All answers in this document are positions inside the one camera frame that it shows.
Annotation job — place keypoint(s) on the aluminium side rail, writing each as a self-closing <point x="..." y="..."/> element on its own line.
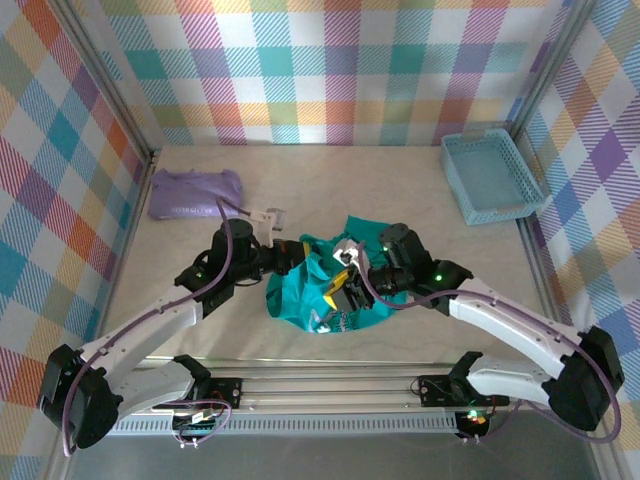
<point x="131" y="225"/>
<point x="530" y="245"/>

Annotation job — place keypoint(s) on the circuit board green connector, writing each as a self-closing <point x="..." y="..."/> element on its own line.
<point x="197" y="425"/>

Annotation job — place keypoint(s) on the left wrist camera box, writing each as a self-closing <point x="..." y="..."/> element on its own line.
<point x="275" y="220"/>

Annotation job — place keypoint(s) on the light blue plastic basket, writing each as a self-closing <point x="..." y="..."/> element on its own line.
<point x="492" y="175"/>

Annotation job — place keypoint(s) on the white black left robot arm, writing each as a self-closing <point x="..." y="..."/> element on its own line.
<point x="140" y="330"/>

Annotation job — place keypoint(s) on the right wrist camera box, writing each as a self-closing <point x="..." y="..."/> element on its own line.
<point x="350" y="252"/>

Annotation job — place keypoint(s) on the folded purple t-shirt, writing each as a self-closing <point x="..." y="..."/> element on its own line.
<point x="190" y="195"/>

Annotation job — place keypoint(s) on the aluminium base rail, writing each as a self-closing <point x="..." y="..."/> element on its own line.
<point x="325" y="390"/>

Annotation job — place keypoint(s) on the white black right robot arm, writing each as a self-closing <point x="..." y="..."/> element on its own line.
<point x="510" y="320"/>

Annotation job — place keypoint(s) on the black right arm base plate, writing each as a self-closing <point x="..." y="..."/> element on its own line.
<point x="435" y="392"/>

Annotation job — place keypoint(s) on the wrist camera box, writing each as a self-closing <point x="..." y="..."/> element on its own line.
<point x="350" y="252"/>
<point x="275" y="220"/>

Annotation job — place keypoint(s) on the aluminium frame post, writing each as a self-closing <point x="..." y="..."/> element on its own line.
<point x="102" y="75"/>
<point x="555" y="65"/>

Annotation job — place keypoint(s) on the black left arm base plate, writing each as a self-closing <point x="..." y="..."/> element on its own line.
<point x="225" y="390"/>

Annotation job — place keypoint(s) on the teal t-shirt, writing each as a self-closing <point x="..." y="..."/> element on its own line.
<point x="300" y="295"/>

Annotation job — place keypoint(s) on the circuit board lit LED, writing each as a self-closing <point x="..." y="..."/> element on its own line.
<point x="475" y="419"/>

